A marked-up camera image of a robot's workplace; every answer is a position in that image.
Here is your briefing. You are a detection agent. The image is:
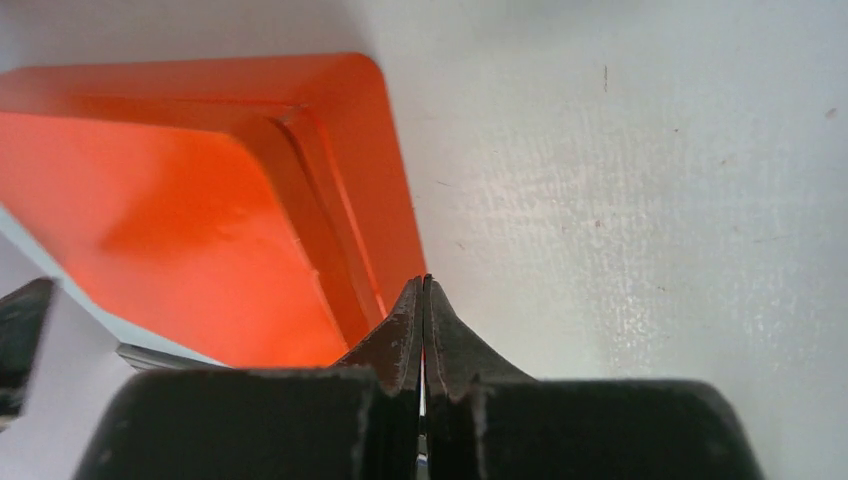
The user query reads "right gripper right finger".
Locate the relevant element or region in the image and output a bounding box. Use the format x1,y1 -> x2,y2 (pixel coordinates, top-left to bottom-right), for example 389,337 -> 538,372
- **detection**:
422,277 -> 763,479

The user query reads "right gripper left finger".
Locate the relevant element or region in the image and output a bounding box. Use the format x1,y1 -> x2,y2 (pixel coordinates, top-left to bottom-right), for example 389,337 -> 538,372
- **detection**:
75,278 -> 423,479

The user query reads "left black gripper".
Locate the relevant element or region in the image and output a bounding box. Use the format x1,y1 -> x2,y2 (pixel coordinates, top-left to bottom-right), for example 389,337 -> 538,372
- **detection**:
1,278 -> 55,431

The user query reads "orange box lid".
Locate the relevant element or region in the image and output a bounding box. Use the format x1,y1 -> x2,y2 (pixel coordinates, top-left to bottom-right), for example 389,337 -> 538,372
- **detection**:
1,53 -> 426,367

